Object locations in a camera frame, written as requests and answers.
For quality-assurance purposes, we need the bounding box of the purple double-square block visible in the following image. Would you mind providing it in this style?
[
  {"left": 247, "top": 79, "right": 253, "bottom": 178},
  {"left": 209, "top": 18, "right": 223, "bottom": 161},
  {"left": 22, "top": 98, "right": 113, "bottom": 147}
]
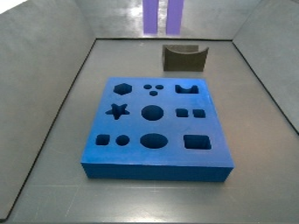
[{"left": 141, "top": 0, "right": 184, "bottom": 36}]

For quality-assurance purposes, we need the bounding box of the blue shape-sorting foam board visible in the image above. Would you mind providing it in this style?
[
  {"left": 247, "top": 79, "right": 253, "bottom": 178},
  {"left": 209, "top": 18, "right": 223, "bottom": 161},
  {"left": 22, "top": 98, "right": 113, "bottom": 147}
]
[{"left": 80, "top": 78, "right": 233, "bottom": 182}]

